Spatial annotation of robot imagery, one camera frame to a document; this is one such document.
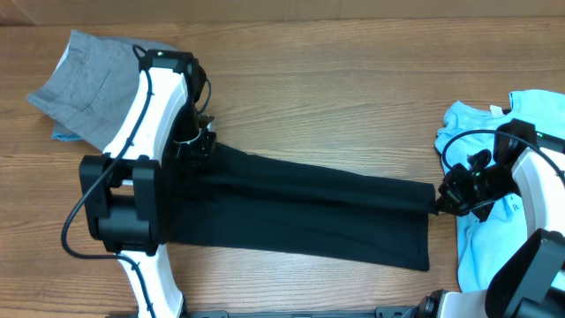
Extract black t-shirt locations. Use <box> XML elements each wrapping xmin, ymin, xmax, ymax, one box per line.
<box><xmin>166</xmin><ymin>144</ymin><xmax>436</xmax><ymax>271</ymax></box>

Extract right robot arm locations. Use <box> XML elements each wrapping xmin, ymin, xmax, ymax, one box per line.
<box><xmin>407</xmin><ymin>119</ymin><xmax>564</xmax><ymax>318</ymax></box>

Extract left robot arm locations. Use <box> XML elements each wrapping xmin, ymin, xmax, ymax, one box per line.
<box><xmin>68</xmin><ymin>45</ymin><xmax>216</xmax><ymax>317</ymax></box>

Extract light blue printed t-shirt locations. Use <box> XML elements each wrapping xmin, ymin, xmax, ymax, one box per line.
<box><xmin>435</xmin><ymin>89</ymin><xmax>564</xmax><ymax>292</ymax></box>

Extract folded grey shorts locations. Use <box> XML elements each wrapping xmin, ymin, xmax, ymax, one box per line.
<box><xmin>27</xmin><ymin>30</ymin><xmax>173</xmax><ymax>150</ymax></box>

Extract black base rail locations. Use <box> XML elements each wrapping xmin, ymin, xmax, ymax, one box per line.
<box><xmin>185</xmin><ymin>306</ymin><xmax>418</xmax><ymax>318</ymax></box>

